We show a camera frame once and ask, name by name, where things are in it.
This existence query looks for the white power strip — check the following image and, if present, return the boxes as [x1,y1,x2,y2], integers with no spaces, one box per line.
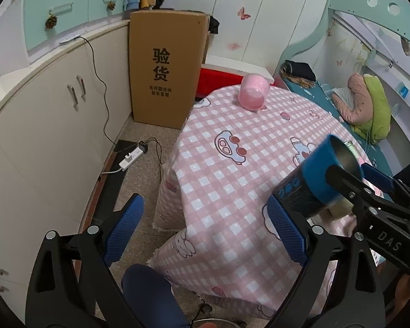
[119,141,148,171]

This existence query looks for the pink checkered tablecloth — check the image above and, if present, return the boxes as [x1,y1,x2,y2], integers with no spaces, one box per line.
[150,85,346,319]

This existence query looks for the cream low cabinet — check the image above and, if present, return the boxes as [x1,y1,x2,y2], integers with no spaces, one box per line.
[0,22,132,318]

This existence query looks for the teal patterned bed mattress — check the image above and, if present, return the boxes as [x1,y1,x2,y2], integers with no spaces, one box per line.
[283,78,393,177]

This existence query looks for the teal drawer unit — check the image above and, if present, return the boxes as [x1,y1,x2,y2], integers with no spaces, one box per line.
[23,0,124,50]

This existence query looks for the black power cable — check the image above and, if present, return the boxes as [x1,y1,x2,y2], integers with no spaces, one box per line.
[78,36,165,175]

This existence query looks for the tall cardboard box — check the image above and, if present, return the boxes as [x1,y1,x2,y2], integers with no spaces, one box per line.
[129,10,209,129]

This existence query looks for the black blue cool towel can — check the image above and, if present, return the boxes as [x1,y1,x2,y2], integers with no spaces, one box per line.
[267,135,362,218]

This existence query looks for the pink plastic cup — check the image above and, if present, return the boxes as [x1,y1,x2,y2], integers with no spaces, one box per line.
[238,73,270,111]

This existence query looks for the teal bunk bed frame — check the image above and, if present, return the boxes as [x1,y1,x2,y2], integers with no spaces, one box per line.
[274,0,410,75]

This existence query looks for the pale green cup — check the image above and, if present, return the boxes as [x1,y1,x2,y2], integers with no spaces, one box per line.
[327,197,353,220]

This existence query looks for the dark folded clothes pile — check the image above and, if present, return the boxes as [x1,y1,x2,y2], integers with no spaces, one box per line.
[279,60,316,88]

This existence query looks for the red storage box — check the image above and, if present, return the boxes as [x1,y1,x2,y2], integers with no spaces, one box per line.
[195,68,243,99]

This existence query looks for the blue trouser leg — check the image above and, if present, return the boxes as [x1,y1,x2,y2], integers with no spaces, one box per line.
[121,263,190,328]

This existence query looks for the green pink folded quilt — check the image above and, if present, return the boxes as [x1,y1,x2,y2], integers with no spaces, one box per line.
[331,73,391,145]

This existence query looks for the white wardrobe doors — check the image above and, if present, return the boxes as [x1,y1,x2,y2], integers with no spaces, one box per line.
[163,0,333,73]

